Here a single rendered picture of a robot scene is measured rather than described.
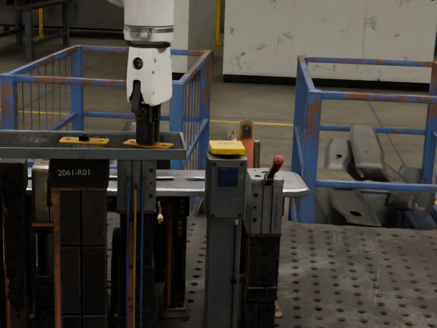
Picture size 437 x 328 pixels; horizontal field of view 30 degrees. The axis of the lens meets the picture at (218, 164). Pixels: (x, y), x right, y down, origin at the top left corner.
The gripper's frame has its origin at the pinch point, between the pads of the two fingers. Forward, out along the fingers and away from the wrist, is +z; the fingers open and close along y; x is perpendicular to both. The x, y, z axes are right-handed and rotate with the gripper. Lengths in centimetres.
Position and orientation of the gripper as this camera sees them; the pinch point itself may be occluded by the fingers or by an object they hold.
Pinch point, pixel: (147, 131)
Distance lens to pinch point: 143.7
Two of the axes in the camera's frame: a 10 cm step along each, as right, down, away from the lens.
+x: -9.5, -1.1, 2.9
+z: -0.3, 9.7, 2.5
